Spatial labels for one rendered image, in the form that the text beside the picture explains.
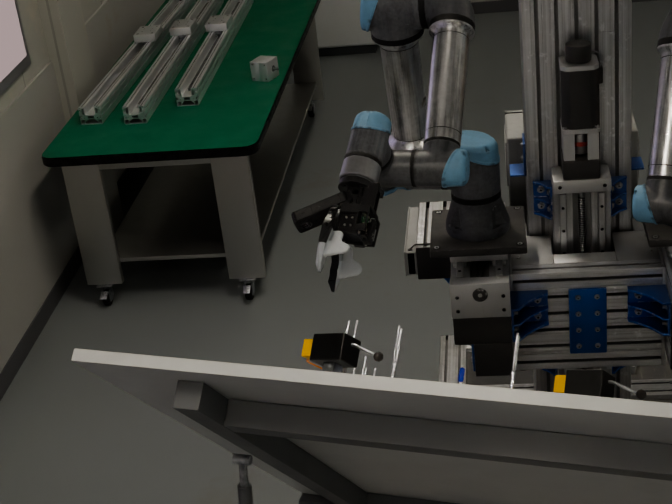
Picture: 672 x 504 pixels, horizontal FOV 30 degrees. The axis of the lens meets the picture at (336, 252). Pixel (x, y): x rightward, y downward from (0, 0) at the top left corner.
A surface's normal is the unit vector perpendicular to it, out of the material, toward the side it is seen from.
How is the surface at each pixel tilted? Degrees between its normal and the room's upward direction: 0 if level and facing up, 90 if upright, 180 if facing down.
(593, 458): 42
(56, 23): 90
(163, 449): 0
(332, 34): 90
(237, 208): 90
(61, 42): 90
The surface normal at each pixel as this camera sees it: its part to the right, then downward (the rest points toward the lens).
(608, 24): -0.10, 0.46
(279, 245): -0.11, -0.89
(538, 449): -0.29, -0.35
